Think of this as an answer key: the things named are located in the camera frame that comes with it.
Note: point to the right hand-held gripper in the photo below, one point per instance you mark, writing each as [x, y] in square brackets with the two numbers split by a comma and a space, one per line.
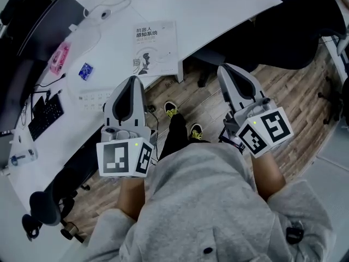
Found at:
[272, 130]

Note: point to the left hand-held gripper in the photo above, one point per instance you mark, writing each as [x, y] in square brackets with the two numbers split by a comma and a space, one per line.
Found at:
[114, 157]

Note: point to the white paperback book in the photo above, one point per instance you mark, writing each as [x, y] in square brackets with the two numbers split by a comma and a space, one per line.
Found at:
[155, 50]

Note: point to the person's right forearm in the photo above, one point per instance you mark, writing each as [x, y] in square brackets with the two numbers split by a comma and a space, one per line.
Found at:
[265, 176]

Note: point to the person's left forearm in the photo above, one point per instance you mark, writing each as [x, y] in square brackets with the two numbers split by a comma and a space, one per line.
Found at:
[131, 198]

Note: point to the white power strip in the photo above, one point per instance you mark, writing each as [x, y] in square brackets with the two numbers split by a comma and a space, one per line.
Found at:
[92, 100]

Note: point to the person's left shoe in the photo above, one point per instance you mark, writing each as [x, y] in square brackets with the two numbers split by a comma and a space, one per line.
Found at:
[171, 109]

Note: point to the person's shoe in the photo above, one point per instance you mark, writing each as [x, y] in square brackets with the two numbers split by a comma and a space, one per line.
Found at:
[196, 132]
[171, 109]

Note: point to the blue patterned packet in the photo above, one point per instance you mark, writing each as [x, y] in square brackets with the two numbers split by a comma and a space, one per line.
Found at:
[86, 71]

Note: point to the person's black trousers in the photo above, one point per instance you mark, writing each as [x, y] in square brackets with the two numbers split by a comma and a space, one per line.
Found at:
[175, 135]

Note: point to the person's right shoe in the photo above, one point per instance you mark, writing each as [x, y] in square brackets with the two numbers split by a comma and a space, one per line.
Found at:
[196, 132]

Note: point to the black office chair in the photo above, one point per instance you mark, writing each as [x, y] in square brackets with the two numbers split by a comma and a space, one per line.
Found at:
[46, 203]
[286, 37]

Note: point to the pink tissue packet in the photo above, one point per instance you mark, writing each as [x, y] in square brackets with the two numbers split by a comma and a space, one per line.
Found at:
[60, 60]

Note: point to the compact black keyboard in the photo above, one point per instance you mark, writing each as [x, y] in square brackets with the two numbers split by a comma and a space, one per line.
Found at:
[45, 117]

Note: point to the black monitor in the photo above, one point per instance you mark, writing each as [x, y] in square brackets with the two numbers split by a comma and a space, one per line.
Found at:
[16, 97]

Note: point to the clear water bottle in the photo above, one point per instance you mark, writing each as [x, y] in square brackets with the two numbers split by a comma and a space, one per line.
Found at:
[23, 157]

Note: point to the person's grey hoodie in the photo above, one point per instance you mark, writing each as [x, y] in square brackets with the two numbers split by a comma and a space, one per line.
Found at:
[196, 201]

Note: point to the black clip-on device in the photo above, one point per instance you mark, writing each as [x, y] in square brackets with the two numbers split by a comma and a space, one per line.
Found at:
[294, 233]

